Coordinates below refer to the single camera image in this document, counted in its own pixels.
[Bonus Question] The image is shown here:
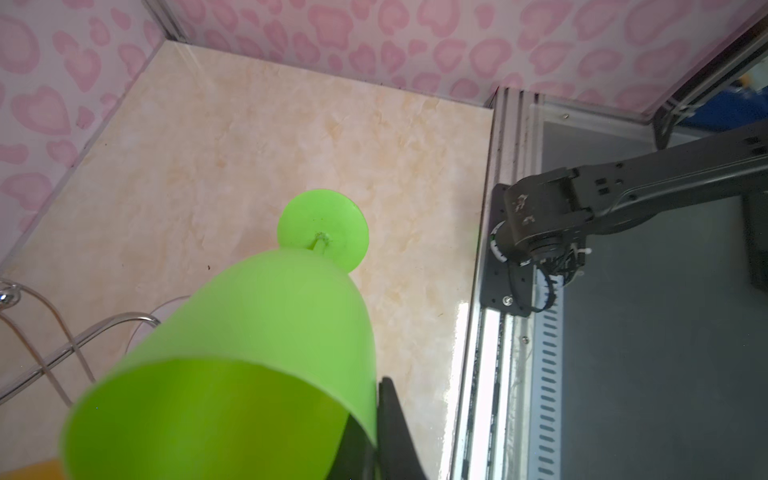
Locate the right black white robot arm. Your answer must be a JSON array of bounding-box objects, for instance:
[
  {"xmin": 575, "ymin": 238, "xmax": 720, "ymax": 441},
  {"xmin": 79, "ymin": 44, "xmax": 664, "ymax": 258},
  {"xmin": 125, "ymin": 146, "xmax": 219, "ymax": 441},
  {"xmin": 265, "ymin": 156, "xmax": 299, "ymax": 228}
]
[{"xmin": 480, "ymin": 120, "xmax": 767, "ymax": 316}]

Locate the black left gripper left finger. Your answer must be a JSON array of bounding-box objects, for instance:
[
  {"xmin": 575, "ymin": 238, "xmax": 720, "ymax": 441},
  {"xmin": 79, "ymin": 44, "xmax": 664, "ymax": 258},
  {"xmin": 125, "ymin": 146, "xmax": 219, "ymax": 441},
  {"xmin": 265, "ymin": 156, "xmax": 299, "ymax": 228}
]
[{"xmin": 326, "ymin": 415, "xmax": 375, "ymax": 480}]

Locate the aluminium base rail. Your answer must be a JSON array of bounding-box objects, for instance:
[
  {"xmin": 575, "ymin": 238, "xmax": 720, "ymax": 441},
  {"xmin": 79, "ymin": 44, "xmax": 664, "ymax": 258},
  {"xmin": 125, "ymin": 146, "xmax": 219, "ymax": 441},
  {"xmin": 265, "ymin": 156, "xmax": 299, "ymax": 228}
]
[{"xmin": 447, "ymin": 88, "xmax": 562, "ymax": 479}]

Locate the aluminium frame corner profile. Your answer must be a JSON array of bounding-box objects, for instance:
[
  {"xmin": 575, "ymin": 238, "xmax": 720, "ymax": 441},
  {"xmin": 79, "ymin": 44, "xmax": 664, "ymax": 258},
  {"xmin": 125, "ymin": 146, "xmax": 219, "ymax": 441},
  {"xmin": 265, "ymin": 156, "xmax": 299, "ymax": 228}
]
[{"xmin": 141, "ymin": 0, "xmax": 190, "ymax": 44}]

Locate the orange plastic wine glass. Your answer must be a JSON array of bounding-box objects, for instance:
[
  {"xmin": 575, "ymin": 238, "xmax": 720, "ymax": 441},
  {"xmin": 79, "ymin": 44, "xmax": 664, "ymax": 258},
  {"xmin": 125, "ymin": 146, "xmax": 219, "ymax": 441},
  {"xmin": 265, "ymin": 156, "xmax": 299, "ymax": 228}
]
[{"xmin": 0, "ymin": 459, "xmax": 67, "ymax": 480}]

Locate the green plastic wine glass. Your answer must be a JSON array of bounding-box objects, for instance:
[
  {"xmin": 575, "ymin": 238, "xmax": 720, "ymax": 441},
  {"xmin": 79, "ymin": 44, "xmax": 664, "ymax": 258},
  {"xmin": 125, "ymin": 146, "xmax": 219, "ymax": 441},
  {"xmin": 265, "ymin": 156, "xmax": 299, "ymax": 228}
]
[{"xmin": 61, "ymin": 189, "xmax": 377, "ymax": 479}]

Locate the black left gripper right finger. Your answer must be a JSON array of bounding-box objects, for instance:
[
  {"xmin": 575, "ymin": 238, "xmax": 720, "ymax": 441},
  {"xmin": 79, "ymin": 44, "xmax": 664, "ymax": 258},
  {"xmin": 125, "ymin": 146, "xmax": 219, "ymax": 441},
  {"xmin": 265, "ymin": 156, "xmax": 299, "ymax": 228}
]
[{"xmin": 377, "ymin": 377, "xmax": 427, "ymax": 480}]

